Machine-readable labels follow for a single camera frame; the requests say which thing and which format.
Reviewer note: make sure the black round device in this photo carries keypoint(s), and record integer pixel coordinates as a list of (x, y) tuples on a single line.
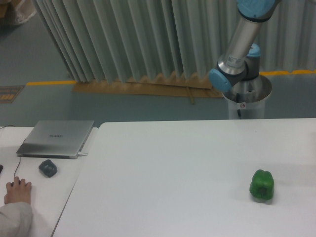
[(48, 168)]

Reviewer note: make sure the green bell pepper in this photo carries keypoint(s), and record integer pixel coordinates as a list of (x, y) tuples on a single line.
[(262, 185)]

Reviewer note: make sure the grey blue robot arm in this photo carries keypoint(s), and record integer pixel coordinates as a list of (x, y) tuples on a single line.
[(240, 62)]

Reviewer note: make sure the clear plastic bag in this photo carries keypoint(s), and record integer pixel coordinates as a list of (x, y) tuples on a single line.
[(20, 12)]

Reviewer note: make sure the silver closed laptop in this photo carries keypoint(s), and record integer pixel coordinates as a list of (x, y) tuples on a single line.
[(56, 139)]

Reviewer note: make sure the white sleeved forearm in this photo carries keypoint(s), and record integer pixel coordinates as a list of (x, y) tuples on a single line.
[(15, 219)]

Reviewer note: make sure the pale green curtain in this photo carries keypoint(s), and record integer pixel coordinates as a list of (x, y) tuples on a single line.
[(123, 39)]

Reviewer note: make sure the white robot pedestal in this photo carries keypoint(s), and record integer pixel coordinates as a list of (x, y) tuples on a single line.
[(246, 99)]

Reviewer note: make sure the person's hand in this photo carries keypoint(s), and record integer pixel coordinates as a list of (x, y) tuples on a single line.
[(20, 192)]

